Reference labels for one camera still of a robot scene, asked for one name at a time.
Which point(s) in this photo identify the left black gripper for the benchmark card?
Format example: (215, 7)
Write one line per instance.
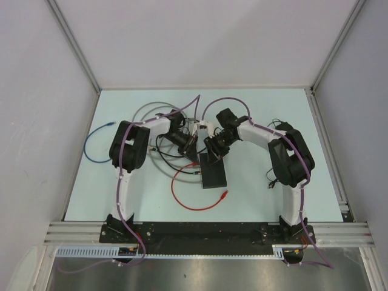
(189, 149)

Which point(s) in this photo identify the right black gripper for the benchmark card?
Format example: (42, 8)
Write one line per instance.
(210, 143)

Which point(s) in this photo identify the black network switch box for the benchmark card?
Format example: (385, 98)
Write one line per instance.
(211, 177)

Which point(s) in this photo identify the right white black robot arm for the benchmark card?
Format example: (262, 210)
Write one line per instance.
(292, 162)

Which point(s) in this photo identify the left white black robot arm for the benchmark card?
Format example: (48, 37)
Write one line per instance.
(129, 148)

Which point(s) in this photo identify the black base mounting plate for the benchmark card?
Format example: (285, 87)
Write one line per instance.
(204, 238)

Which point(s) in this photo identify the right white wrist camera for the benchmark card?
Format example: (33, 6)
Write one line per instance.
(209, 126)

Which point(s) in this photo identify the aluminium front frame rail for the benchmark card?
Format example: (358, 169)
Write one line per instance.
(327, 234)

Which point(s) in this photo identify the white slotted cable duct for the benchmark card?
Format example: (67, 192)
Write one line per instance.
(107, 252)

